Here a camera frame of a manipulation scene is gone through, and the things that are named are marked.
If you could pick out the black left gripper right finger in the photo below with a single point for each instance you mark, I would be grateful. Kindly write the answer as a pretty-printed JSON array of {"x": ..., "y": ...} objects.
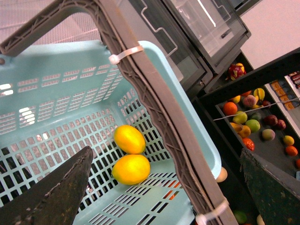
[{"x": 276, "y": 194}]

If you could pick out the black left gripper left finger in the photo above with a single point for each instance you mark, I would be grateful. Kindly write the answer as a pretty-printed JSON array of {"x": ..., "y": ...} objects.
[{"x": 55, "y": 199}]

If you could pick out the large yellow lemon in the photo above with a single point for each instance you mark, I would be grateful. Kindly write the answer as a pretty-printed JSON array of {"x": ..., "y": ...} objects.
[{"x": 131, "y": 169}]

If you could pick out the small yellow lemon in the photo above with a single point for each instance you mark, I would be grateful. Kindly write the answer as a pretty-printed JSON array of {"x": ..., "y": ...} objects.
[{"x": 129, "y": 139}]

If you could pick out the large light-blue basket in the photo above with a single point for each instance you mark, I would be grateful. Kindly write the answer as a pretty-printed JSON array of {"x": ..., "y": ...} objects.
[{"x": 57, "y": 99}]

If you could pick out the grey basket handle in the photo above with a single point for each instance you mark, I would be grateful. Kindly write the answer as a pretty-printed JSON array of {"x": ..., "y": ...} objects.
[{"x": 185, "y": 137}]

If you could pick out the far shelf tangerine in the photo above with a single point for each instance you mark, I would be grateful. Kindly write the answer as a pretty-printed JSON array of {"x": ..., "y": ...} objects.
[{"x": 291, "y": 151}]

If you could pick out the far shelf lemon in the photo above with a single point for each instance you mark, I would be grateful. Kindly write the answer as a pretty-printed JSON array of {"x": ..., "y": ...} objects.
[{"x": 288, "y": 140}]

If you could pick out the pink peach far shelf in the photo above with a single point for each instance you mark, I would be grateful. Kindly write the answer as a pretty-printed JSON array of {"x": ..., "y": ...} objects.
[{"x": 268, "y": 134}]

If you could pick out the green apple far shelf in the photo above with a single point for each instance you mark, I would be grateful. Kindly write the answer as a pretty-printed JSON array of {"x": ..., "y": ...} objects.
[{"x": 254, "y": 125}]

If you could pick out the far orange by basket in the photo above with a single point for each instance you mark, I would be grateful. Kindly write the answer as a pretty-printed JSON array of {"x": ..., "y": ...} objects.
[{"x": 297, "y": 163}]

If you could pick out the dark green avocado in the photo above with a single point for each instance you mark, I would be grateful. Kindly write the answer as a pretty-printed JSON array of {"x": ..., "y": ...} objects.
[{"x": 240, "y": 216}]

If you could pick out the dark red apple far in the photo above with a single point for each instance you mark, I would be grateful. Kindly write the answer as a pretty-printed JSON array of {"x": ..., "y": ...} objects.
[{"x": 281, "y": 125}]

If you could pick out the dark plum far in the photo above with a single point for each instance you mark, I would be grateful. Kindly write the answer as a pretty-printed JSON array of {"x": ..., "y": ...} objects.
[{"x": 270, "y": 120}]

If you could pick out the white zip tie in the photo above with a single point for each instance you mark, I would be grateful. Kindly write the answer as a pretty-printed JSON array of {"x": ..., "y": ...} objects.
[
  {"x": 203, "y": 219},
  {"x": 116, "y": 58}
]

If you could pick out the pink dragon fruit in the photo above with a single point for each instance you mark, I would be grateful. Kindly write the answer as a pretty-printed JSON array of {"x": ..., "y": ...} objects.
[{"x": 235, "y": 71}]

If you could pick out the glass-top chest freezer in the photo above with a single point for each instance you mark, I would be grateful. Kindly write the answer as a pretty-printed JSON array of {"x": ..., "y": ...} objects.
[{"x": 200, "y": 38}]

